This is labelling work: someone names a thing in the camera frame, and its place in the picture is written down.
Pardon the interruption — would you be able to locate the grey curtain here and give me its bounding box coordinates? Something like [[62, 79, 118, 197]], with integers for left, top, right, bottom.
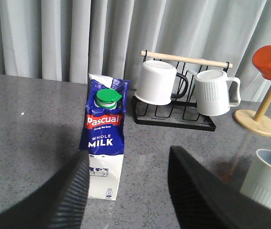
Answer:
[[0, 0, 271, 102]]

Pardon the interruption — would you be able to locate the cream HOME mug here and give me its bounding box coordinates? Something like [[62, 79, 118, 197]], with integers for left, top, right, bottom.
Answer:
[[240, 149, 271, 209]]

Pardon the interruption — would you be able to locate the black wire mug rack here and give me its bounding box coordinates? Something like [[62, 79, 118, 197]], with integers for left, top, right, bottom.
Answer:
[[132, 50, 233, 132]]

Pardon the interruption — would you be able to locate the Pascual whole milk carton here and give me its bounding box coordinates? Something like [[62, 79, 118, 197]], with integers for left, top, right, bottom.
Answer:
[[79, 73, 129, 201]]

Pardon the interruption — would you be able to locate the white mug black handle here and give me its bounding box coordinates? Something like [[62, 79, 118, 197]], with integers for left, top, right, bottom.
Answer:
[[135, 60, 188, 105]]

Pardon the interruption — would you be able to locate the wooden mug tree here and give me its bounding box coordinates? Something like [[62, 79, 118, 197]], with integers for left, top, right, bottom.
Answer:
[[234, 80, 271, 137]]

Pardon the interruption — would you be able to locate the white ribbed mug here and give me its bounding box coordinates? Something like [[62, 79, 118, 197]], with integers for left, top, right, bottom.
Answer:
[[194, 70, 241, 116]]

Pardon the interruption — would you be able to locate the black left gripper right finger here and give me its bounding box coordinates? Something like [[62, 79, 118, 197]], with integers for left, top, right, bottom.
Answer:
[[167, 146, 271, 229]]

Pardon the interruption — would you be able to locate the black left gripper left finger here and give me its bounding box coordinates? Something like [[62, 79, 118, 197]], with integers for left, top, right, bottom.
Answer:
[[0, 151, 89, 229]]

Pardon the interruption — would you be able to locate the orange mug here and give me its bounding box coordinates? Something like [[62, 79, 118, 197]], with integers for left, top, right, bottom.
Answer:
[[251, 45, 271, 81]]

